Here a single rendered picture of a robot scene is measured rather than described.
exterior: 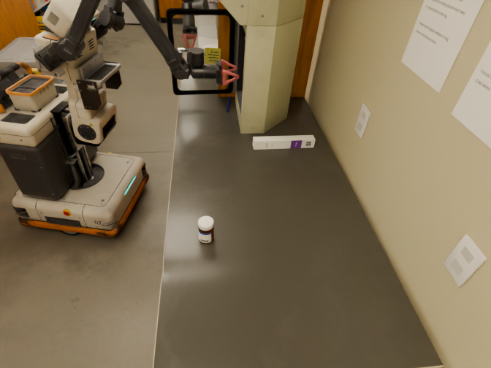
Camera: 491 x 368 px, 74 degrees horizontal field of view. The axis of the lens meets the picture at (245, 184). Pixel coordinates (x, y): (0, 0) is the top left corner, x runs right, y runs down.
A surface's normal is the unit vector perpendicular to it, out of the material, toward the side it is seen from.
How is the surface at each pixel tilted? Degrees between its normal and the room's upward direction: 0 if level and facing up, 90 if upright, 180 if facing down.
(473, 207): 90
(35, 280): 0
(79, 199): 0
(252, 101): 90
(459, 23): 90
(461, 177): 90
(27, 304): 0
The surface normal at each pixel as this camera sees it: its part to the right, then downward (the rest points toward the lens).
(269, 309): 0.06, -0.75
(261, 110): 0.11, 0.66
